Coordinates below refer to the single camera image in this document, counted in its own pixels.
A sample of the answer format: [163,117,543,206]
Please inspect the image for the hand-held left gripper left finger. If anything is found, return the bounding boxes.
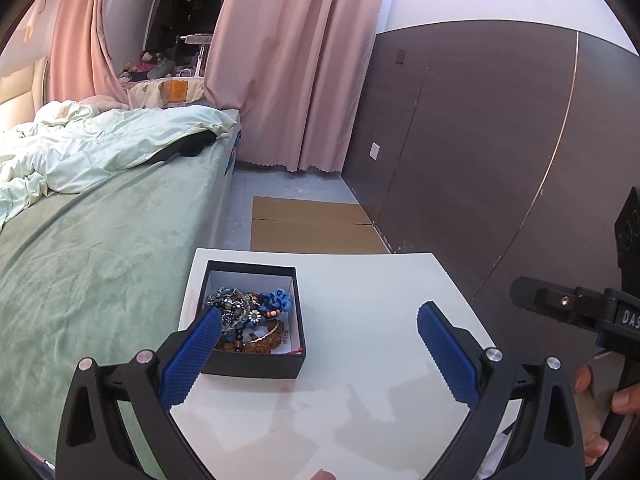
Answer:
[56,306,223,480]

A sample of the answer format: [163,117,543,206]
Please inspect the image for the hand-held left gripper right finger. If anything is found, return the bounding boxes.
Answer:
[416,301,586,480]

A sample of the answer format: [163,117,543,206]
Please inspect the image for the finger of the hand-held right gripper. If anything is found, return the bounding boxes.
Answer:
[510,276,608,331]

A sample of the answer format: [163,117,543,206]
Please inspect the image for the brown bead bracelet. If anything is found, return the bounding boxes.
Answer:
[215,322,288,356]

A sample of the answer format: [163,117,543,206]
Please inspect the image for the black jewelry box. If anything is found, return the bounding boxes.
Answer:
[197,260,307,380]

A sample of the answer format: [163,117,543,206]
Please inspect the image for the person's right hand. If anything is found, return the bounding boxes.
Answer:
[572,364,640,467]

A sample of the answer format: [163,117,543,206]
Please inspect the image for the white padded cloth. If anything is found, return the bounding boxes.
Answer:
[477,400,523,480]

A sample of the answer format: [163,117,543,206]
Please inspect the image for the bed with green sheet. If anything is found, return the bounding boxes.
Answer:
[0,105,241,466]

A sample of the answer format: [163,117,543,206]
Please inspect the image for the flat cardboard sheet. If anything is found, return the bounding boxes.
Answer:
[250,196,391,255]

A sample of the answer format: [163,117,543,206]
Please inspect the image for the dark cloth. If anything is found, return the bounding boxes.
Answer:
[150,129,217,163]

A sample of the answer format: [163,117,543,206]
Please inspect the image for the light green duvet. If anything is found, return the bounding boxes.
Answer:
[0,100,240,226]

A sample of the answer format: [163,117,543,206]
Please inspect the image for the pillow with orange label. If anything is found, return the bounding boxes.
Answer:
[125,76,211,109]

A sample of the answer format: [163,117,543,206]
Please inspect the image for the white stand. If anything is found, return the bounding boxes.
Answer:
[179,32,216,79]

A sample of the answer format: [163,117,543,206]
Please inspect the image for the plush toys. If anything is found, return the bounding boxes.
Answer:
[119,51,176,82]

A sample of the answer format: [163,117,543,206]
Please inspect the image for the cream headboard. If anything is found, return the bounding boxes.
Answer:
[0,55,51,133]

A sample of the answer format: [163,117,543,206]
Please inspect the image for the pink curtain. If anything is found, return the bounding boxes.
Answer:
[205,0,391,173]
[50,0,132,111]

